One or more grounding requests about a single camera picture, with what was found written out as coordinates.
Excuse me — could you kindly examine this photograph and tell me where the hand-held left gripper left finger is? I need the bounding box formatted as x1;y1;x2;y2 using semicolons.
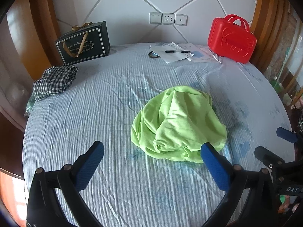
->
27;141;105;227

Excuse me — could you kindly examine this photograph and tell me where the black gift bag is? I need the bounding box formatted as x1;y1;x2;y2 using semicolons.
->
55;21;111;66

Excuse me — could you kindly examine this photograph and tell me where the white folded paper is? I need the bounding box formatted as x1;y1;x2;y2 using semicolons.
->
157;42;194;64

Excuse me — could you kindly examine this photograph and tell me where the red plastic carry case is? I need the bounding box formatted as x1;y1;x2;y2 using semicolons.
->
207;14;257;64

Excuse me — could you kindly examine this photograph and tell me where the white wall light switch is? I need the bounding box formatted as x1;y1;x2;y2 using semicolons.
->
149;12;163;25

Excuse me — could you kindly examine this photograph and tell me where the white single-hole wall plate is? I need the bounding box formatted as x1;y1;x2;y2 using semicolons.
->
175;14;188;26

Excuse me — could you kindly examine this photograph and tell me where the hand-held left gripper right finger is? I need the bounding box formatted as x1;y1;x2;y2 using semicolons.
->
200;142;278;227

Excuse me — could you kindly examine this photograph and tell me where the lime green t-shirt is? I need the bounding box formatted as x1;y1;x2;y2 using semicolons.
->
131;86;228;163

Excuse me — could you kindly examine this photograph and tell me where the brown wooden headboard post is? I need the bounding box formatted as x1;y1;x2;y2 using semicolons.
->
28;0;65;81
250;0;291;72

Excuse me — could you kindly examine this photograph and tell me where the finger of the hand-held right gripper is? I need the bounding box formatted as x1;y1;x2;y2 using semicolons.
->
276;127;303;145
254;146;288;171

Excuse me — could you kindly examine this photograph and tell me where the black white checkered cloth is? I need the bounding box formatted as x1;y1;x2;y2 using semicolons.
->
33;65;78;102

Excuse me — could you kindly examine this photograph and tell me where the white wall power socket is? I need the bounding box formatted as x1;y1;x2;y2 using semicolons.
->
162;13;176;25

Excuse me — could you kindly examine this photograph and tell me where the person's right hand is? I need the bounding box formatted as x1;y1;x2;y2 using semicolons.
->
279;195;300;215

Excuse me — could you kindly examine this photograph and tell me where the pale pink printed sheet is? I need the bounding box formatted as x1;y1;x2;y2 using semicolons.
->
181;43;222;63

